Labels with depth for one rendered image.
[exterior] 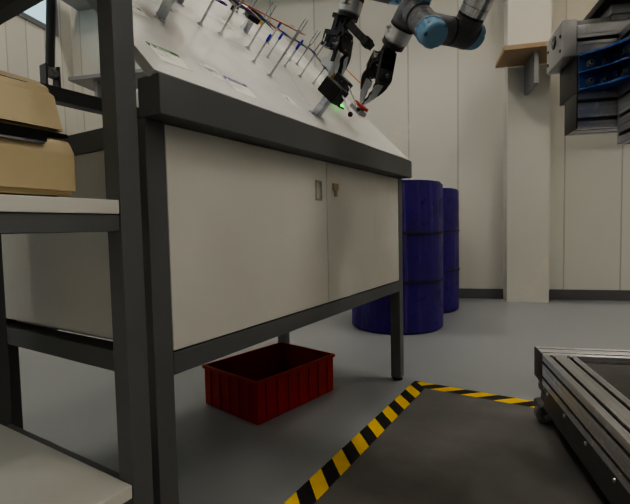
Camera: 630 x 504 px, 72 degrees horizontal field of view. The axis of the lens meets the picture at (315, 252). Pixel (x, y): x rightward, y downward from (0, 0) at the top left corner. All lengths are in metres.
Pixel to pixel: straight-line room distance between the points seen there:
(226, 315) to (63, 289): 0.33
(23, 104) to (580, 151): 3.79
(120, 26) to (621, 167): 3.80
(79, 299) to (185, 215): 0.28
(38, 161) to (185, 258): 0.28
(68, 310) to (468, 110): 3.46
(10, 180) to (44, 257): 0.42
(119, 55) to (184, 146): 0.19
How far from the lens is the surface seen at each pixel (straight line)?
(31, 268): 1.12
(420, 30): 1.32
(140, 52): 0.82
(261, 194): 0.98
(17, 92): 0.72
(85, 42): 5.33
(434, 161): 3.86
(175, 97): 0.79
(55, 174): 0.69
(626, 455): 1.01
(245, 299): 0.94
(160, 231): 0.78
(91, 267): 0.92
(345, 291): 1.32
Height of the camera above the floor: 0.61
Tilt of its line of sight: 3 degrees down
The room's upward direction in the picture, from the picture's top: 1 degrees counter-clockwise
